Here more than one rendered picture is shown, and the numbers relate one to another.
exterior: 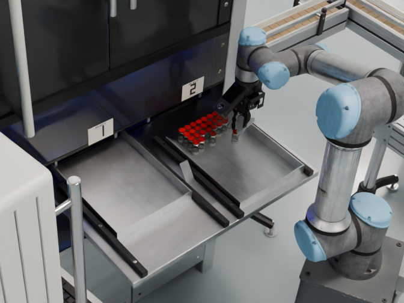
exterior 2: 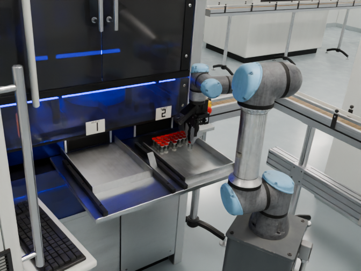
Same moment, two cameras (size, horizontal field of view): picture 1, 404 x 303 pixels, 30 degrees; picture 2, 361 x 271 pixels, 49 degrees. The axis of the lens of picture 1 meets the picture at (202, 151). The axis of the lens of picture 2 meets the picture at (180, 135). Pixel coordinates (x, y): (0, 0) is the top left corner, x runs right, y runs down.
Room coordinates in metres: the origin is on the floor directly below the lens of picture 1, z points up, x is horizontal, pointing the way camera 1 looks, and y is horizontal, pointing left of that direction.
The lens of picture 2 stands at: (0.14, -0.26, 1.77)
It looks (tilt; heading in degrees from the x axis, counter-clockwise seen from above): 27 degrees down; 8
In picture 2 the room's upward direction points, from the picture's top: 5 degrees clockwise
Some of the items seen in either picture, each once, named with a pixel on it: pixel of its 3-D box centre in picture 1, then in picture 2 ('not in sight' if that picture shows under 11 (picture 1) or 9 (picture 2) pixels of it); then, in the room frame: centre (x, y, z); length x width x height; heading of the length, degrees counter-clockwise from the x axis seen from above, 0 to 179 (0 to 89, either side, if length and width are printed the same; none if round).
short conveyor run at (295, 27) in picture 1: (273, 33); (224, 101); (2.32, -0.22, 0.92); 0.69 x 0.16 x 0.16; 134
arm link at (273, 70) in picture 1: (274, 67); (212, 85); (1.68, -0.17, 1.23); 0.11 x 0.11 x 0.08; 30
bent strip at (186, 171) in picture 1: (198, 182); (158, 165); (1.53, 0.00, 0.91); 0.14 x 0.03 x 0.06; 45
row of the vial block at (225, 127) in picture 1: (210, 133); (173, 143); (1.76, -0.02, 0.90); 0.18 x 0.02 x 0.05; 134
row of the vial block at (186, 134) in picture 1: (205, 129); (171, 141); (1.77, -0.01, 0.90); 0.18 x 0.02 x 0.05; 134
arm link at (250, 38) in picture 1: (251, 48); (199, 77); (1.76, -0.11, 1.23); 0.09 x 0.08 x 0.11; 30
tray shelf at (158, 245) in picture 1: (180, 176); (148, 165); (1.59, 0.06, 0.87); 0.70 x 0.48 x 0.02; 134
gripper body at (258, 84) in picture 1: (246, 91); (197, 111); (1.77, -0.11, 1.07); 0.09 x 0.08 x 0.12; 134
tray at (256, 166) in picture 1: (234, 154); (187, 155); (1.68, -0.10, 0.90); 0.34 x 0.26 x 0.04; 44
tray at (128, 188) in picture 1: (119, 180); (105, 161); (1.52, 0.23, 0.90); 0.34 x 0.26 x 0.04; 44
